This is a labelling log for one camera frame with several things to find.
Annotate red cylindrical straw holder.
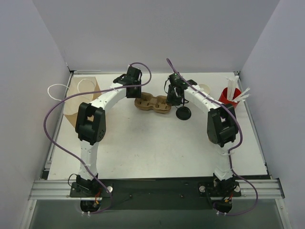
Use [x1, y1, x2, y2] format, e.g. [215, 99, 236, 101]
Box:
[218, 87, 242, 108]

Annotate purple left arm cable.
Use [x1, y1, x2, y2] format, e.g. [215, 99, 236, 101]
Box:
[44, 62, 153, 214]

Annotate black coffee lid stack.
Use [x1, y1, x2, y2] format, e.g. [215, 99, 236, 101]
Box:
[176, 106, 192, 121]

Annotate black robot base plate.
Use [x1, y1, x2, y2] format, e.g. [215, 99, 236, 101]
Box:
[68, 176, 241, 214]

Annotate white wrapped straws bundle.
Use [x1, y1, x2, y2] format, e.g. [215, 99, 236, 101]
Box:
[227, 75, 250, 102]

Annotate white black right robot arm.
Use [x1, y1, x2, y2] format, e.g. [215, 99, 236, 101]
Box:
[166, 73, 238, 189]

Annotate pulp cup carrier tray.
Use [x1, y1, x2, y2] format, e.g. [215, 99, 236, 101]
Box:
[134, 92, 172, 114]

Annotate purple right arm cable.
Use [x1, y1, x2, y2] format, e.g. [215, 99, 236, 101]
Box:
[166, 58, 259, 217]

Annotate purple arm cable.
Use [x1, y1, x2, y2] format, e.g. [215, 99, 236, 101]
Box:
[44, 62, 153, 214]
[166, 58, 259, 217]

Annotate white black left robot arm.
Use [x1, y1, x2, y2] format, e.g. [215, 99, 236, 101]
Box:
[75, 65, 142, 197]

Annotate stacked kraft paper cups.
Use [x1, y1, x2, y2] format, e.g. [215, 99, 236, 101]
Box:
[199, 83, 211, 94]

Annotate brown paper takeout bag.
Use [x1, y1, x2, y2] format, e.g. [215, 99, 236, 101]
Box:
[47, 76, 101, 131]

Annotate aluminium front frame rail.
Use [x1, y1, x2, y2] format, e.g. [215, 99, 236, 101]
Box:
[29, 177, 285, 200]

